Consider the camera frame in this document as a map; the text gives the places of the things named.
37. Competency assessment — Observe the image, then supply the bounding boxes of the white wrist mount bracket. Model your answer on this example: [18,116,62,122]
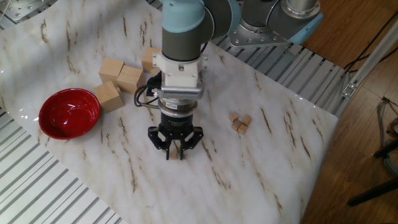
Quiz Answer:
[151,51,208,100]

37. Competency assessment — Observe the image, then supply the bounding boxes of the grey cable bundle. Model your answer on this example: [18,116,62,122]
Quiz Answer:
[375,96,398,178]

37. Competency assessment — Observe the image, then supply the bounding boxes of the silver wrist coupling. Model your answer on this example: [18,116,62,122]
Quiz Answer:
[157,98,198,118]

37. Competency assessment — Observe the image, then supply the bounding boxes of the thin black floor cables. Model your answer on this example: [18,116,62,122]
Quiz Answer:
[343,9,398,74]

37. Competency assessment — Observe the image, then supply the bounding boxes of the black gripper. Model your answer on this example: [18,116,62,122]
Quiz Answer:
[147,111,205,161]

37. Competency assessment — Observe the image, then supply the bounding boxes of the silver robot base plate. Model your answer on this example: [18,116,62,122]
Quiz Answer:
[228,18,295,49]

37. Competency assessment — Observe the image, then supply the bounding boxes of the black gripper cable bundle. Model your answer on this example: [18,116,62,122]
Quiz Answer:
[133,76,163,109]

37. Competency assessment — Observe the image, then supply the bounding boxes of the silver perforated mount plate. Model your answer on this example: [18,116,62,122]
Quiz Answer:
[0,0,60,24]

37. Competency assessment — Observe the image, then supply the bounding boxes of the red glossy bowl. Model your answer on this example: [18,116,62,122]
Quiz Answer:
[38,88,101,141]

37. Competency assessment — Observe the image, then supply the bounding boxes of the aluminium frame post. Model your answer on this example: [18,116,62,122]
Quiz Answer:
[334,18,398,118]

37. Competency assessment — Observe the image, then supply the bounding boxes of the black stand legs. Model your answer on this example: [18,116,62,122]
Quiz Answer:
[346,136,398,208]

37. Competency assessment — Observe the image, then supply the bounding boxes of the glossy marble pattern mat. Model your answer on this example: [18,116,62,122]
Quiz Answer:
[0,0,340,224]

